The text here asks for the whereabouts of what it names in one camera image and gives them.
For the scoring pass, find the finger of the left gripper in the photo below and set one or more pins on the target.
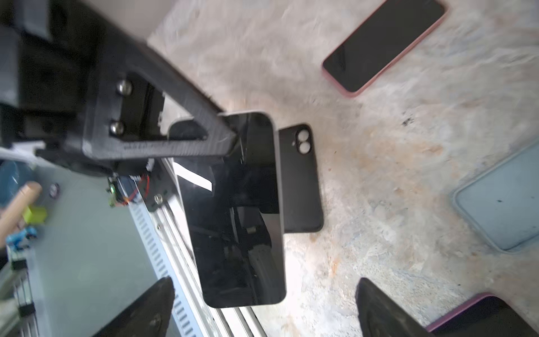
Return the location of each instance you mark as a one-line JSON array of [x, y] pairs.
[[140, 106]]

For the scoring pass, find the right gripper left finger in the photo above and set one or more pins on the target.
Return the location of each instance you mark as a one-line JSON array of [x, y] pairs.
[[149, 315]]

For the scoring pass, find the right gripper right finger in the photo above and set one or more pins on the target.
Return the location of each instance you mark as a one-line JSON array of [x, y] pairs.
[[379, 315]]

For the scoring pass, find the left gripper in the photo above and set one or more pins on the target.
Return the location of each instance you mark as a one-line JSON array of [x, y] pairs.
[[47, 53]]

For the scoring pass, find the black phone case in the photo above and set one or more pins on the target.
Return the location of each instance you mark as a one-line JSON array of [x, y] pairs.
[[303, 211]]

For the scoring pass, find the pink phone case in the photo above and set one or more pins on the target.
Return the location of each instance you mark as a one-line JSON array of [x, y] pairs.
[[337, 80]]

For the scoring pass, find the purple-edged black phone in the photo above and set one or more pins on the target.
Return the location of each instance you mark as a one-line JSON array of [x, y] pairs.
[[379, 46]]

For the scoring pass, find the light blue phone case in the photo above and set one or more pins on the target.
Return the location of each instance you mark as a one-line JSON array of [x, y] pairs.
[[501, 204]]

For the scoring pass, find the left circuit board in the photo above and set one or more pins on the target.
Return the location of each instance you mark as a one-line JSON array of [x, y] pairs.
[[126, 190]]

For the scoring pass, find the aluminium mounting rail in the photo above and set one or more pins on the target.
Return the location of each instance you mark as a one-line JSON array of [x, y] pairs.
[[161, 224]]

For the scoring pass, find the wooden handle tool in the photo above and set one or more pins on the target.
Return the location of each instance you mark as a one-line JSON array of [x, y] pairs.
[[11, 215]]

